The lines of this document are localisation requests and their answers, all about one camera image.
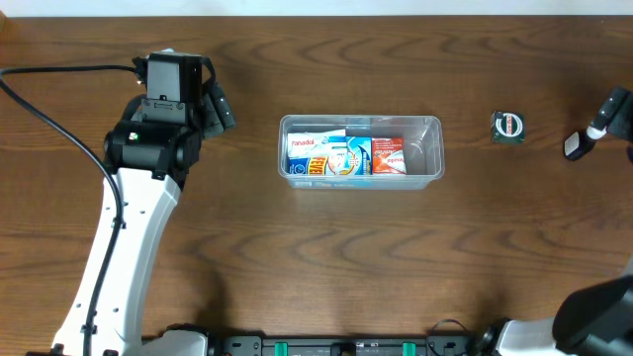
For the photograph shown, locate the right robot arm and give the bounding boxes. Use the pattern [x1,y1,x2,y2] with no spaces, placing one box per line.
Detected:
[471,87,632,356]

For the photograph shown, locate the red Panadol ActiFast box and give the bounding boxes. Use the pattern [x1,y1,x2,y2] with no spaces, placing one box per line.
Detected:
[372,137,407,175]

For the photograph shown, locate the dark bottle white cap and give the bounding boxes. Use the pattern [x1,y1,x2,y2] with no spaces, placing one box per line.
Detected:
[563,127,606,161]

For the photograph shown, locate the white Panadol box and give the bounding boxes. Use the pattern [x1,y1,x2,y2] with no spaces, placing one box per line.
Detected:
[287,129,346,158]

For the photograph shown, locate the green Zam-Buk box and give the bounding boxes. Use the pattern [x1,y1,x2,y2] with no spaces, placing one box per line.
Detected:
[491,111,525,144]

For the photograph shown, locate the clear plastic container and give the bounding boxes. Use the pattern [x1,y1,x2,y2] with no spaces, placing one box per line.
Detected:
[278,115,445,190]

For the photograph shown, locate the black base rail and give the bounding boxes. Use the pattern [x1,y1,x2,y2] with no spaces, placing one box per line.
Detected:
[142,333,491,356]

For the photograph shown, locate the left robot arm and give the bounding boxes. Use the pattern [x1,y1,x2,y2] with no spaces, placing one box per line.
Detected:
[49,49,235,355]

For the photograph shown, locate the blue medicine box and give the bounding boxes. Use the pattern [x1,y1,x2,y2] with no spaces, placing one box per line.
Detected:
[288,136,372,176]

